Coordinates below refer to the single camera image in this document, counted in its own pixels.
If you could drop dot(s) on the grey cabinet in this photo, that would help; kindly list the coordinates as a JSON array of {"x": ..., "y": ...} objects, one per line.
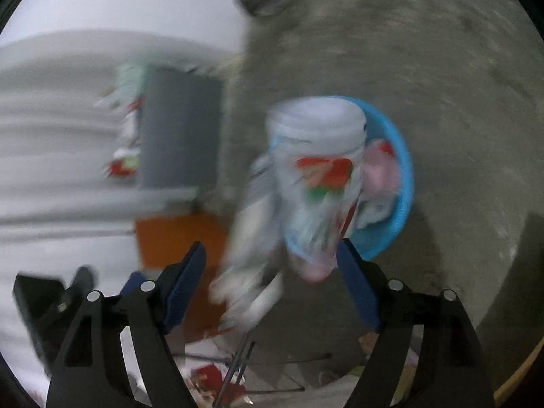
[{"x": 178, "y": 136}]

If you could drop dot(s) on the thin metal rod frame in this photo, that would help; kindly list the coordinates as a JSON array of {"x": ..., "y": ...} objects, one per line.
[{"x": 238, "y": 365}]

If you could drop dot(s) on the blue plastic waste basket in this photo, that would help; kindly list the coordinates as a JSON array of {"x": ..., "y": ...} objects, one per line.
[{"x": 403, "y": 178}]

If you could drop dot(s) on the red printed wrapper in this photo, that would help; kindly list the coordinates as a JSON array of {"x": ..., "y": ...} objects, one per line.
[{"x": 212, "y": 380}]

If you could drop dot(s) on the white curtain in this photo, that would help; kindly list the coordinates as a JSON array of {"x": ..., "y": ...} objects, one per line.
[{"x": 63, "y": 136}]

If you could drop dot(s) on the orange cabinet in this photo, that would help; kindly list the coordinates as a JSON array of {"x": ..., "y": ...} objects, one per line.
[{"x": 178, "y": 238}]

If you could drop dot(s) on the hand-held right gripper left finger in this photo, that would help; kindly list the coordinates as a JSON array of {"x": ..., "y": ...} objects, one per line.
[{"x": 187, "y": 284}]

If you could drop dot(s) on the white crumpled plastic bag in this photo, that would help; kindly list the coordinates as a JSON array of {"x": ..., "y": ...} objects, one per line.
[{"x": 250, "y": 242}]

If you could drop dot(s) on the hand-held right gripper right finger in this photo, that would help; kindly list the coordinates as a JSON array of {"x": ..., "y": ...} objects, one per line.
[{"x": 357, "y": 289}]

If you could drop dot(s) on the white printed plastic cup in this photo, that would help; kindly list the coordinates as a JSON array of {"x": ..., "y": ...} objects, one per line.
[{"x": 314, "y": 178}]

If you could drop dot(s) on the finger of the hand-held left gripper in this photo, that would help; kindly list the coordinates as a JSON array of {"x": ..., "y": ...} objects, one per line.
[{"x": 132, "y": 284}]

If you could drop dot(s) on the pink wrapper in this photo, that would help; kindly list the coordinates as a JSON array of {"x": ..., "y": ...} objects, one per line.
[{"x": 382, "y": 170}]

